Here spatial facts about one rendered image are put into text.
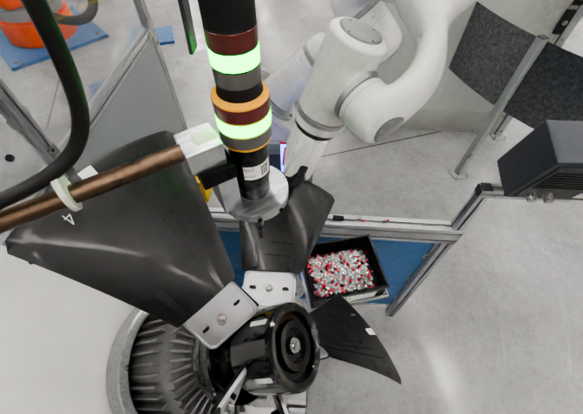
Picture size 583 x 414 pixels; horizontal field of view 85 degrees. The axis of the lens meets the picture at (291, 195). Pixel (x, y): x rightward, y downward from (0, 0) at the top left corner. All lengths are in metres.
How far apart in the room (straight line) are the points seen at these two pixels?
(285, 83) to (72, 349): 0.83
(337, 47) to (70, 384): 0.60
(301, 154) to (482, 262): 1.77
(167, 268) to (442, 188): 2.14
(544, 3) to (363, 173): 1.36
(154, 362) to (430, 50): 0.57
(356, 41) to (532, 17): 2.09
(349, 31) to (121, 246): 0.39
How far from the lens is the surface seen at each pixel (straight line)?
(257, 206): 0.32
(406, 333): 1.86
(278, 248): 0.59
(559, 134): 0.91
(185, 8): 0.23
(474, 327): 2.01
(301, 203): 0.66
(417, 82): 0.45
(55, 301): 0.63
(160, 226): 0.44
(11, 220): 0.27
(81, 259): 0.46
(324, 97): 0.48
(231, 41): 0.21
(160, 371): 0.58
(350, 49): 0.44
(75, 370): 0.63
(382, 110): 0.43
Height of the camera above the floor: 1.71
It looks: 53 degrees down
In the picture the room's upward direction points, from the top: straight up
